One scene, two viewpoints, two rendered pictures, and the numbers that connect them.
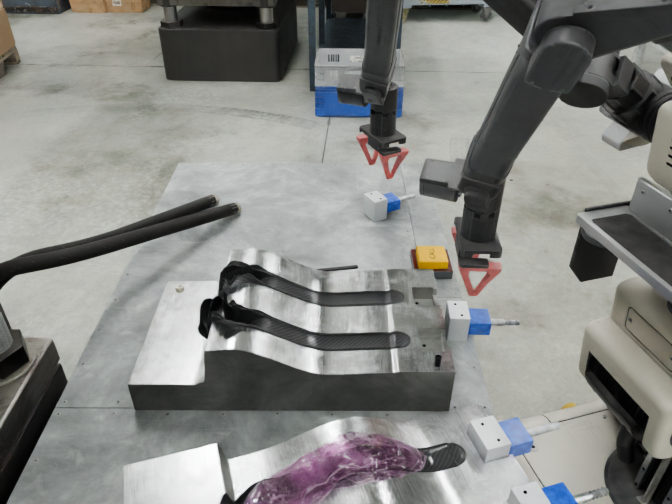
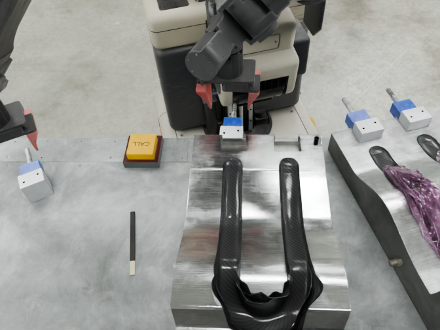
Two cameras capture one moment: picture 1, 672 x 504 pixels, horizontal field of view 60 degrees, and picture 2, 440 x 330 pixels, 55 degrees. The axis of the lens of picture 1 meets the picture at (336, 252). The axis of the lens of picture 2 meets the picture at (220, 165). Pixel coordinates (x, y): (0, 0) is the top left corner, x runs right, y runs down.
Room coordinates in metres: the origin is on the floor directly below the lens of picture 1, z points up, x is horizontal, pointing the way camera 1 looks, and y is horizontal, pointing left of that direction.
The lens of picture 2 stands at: (0.76, 0.40, 1.54)
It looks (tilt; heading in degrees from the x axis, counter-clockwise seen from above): 52 degrees down; 276
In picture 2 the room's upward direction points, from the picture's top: 5 degrees counter-clockwise
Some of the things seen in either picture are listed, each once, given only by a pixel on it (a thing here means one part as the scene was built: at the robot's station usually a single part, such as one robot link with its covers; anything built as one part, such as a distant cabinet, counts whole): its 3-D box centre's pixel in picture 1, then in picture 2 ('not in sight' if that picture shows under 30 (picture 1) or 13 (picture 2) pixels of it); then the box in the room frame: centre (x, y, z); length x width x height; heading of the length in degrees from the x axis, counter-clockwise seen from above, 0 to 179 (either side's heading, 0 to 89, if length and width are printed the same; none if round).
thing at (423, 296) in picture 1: (425, 304); (234, 148); (0.79, -0.16, 0.87); 0.05 x 0.05 x 0.04; 0
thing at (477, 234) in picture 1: (479, 223); (227, 61); (0.80, -0.23, 1.04); 0.10 x 0.07 x 0.07; 177
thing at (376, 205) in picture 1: (392, 201); (31, 169); (1.24, -0.14, 0.83); 0.13 x 0.05 x 0.05; 118
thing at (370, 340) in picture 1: (303, 305); (264, 228); (0.74, 0.05, 0.92); 0.35 x 0.16 x 0.09; 90
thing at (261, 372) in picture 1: (295, 324); (257, 250); (0.75, 0.07, 0.87); 0.50 x 0.26 x 0.14; 90
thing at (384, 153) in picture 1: (387, 157); (20, 135); (1.19, -0.12, 0.96); 0.07 x 0.07 x 0.09; 28
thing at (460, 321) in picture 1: (483, 321); (232, 124); (0.80, -0.27, 0.83); 0.13 x 0.05 x 0.05; 87
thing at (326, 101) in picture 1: (358, 92); not in sight; (4.03, -0.16, 0.11); 0.61 x 0.41 x 0.22; 87
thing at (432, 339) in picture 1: (433, 348); (286, 148); (0.68, -0.16, 0.87); 0.05 x 0.05 x 0.04; 0
